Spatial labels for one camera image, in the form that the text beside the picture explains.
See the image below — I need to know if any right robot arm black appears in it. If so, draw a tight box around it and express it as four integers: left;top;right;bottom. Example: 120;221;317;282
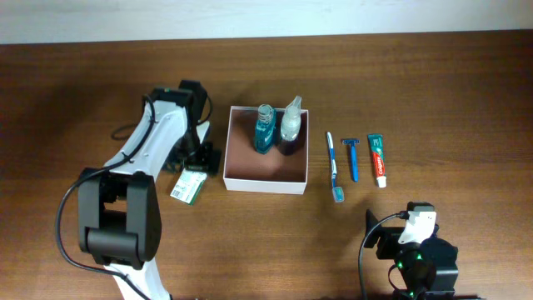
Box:
358;202;459;300

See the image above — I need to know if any teal mouthwash bottle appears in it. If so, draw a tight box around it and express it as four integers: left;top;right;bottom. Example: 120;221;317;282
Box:
254;104;276;154

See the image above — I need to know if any Colgate toothpaste tube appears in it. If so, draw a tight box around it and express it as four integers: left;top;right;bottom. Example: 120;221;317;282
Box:
367;133;386;188

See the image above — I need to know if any white square cardboard box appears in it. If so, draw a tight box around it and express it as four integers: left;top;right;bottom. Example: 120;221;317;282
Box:
223;106;310;195

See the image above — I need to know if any blue white toothbrush with cap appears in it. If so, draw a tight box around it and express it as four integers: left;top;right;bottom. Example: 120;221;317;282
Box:
326;132;345;203

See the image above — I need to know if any clear spray bottle purple liquid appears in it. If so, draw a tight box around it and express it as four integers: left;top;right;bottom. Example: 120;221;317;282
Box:
279;96;302;156

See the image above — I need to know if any green white soap box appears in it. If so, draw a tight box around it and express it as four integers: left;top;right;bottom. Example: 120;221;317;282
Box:
170;170;207;206

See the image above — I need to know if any left black cable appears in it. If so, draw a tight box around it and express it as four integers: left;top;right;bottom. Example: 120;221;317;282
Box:
55;94;157;300

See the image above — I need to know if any blue disposable razor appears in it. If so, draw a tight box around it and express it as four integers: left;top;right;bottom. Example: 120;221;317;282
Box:
341;138;360;183

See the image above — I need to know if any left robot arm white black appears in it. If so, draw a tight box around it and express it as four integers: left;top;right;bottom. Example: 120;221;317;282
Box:
77;80;222;299

